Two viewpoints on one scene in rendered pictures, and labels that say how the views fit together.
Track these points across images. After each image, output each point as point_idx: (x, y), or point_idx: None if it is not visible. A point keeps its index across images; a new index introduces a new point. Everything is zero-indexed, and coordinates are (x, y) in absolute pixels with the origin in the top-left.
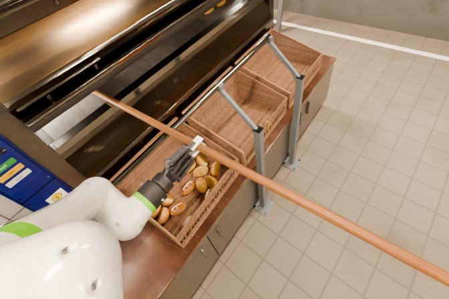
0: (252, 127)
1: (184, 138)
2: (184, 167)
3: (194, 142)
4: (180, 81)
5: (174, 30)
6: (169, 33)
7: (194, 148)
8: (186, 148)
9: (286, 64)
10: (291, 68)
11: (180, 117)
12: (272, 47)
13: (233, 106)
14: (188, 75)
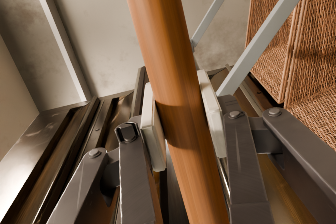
0: None
1: (181, 190)
2: (244, 186)
3: (130, 120)
4: (283, 214)
5: (120, 211)
6: (118, 223)
7: (146, 113)
8: (83, 159)
9: None
10: None
11: (228, 210)
12: (198, 35)
13: (252, 55)
14: (275, 192)
